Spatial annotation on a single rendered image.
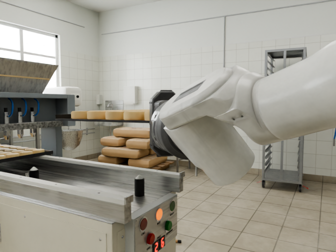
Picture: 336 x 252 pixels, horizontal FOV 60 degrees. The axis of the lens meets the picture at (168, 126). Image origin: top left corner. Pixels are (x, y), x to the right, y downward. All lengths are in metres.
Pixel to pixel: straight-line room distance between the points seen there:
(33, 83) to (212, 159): 1.24
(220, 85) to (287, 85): 0.06
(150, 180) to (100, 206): 0.29
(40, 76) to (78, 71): 4.46
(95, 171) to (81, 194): 0.37
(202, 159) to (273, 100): 0.12
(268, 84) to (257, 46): 4.61
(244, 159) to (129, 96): 5.36
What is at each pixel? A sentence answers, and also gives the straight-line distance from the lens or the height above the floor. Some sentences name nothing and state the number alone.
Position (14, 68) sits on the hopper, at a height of 1.28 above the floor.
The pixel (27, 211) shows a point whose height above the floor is 0.81.
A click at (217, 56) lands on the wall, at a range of 5.05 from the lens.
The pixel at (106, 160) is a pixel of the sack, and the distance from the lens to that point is 5.00.
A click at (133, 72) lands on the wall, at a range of 5.81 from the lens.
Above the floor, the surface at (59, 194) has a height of 0.88.
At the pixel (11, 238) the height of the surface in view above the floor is 0.70.
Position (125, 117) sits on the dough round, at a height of 1.10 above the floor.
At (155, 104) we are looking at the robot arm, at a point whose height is 1.13.
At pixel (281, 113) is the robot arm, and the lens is 0.27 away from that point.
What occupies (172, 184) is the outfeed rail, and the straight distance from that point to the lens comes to 0.99.
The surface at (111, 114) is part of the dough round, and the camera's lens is 0.69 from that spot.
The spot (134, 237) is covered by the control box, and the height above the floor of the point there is 0.79.
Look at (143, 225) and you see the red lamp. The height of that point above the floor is 0.81.
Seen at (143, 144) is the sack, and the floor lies 0.51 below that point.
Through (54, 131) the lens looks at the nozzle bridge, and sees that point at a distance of 1.63.
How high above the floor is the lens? 1.13
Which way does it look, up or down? 4 degrees down
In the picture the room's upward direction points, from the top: straight up
